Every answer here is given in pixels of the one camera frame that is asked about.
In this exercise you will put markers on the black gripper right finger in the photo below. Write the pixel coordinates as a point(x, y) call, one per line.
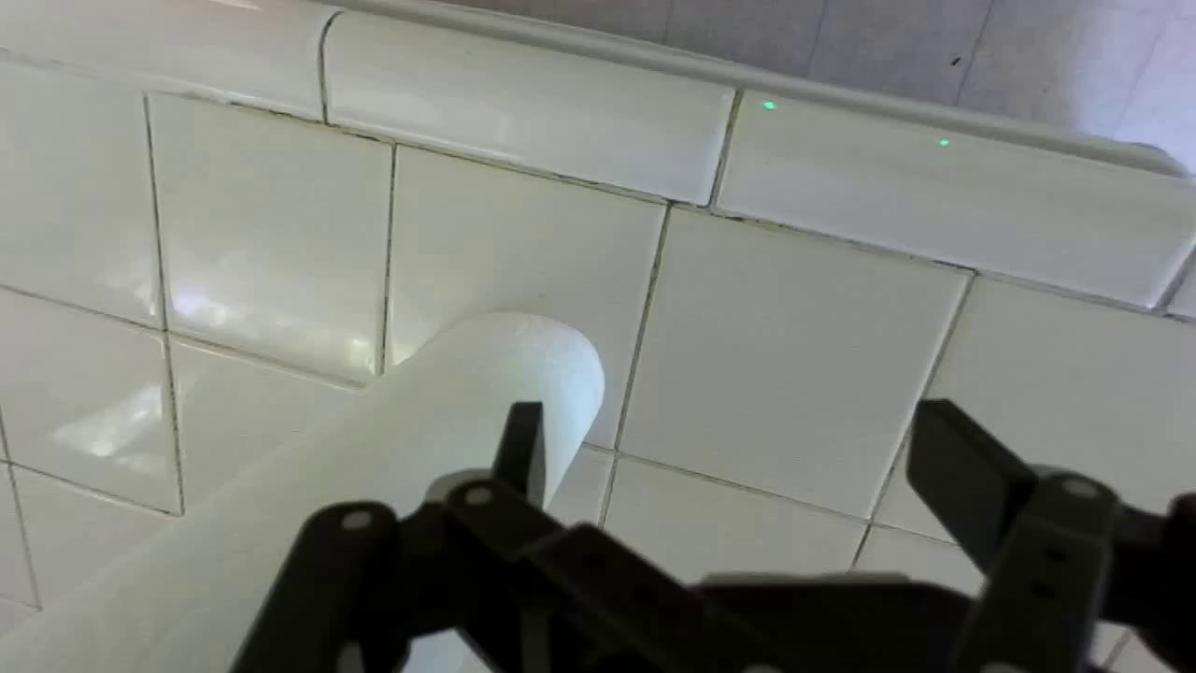
point(1060, 557)

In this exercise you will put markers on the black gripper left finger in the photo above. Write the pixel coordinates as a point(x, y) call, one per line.
point(365, 584)

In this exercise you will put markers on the white paper towel roll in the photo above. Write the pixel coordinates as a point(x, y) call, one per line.
point(185, 599)

